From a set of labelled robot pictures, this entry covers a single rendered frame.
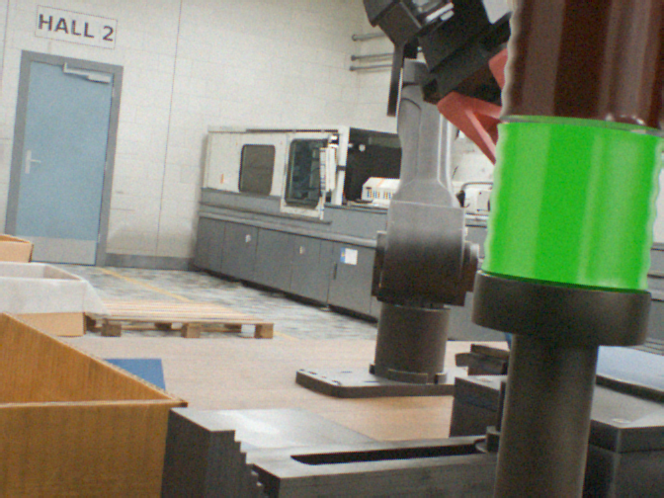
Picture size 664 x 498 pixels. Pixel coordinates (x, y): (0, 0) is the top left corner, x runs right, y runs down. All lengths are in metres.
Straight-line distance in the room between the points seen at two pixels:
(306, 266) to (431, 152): 8.81
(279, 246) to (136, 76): 2.80
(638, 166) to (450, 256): 0.65
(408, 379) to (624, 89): 0.69
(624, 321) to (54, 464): 0.27
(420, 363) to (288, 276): 9.19
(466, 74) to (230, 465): 0.52
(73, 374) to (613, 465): 0.28
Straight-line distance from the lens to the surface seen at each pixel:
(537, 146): 0.23
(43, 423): 0.43
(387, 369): 0.92
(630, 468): 0.45
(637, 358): 0.60
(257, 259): 10.68
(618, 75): 0.23
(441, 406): 0.88
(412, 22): 0.77
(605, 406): 0.48
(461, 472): 0.38
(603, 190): 0.23
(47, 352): 0.60
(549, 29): 0.24
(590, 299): 0.23
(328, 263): 9.45
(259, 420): 0.66
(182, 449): 0.34
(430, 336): 0.91
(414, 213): 0.91
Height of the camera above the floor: 1.06
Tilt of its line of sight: 3 degrees down
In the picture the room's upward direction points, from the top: 6 degrees clockwise
